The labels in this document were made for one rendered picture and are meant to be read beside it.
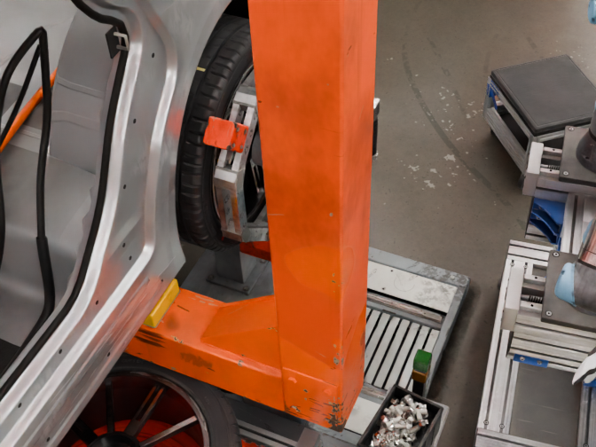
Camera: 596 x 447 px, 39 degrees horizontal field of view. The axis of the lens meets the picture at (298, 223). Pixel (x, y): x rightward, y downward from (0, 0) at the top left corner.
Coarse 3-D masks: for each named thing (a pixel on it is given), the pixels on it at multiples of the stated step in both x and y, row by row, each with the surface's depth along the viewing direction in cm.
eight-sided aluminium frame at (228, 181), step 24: (240, 96) 215; (240, 120) 218; (216, 168) 217; (240, 168) 216; (216, 192) 221; (240, 192) 221; (240, 216) 225; (264, 216) 255; (240, 240) 231; (264, 240) 248
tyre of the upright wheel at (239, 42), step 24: (216, 24) 226; (240, 24) 228; (216, 48) 218; (240, 48) 218; (216, 72) 214; (240, 72) 220; (192, 96) 213; (216, 96) 212; (192, 120) 212; (192, 144) 213; (192, 168) 214; (192, 192) 217; (192, 216) 222; (192, 240) 236; (216, 240) 237
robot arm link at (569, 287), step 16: (592, 224) 166; (592, 240) 165; (592, 256) 165; (576, 272) 167; (592, 272) 164; (560, 288) 167; (576, 288) 166; (592, 288) 165; (576, 304) 168; (592, 304) 165
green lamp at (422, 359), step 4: (416, 352) 215; (420, 352) 214; (424, 352) 214; (428, 352) 214; (416, 356) 214; (420, 356) 214; (424, 356) 214; (428, 356) 213; (416, 360) 213; (420, 360) 213; (424, 360) 213; (428, 360) 213; (412, 364) 215; (416, 364) 214; (420, 364) 213; (424, 364) 212; (428, 364) 212; (416, 368) 215; (420, 368) 214; (424, 368) 213; (428, 368) 215
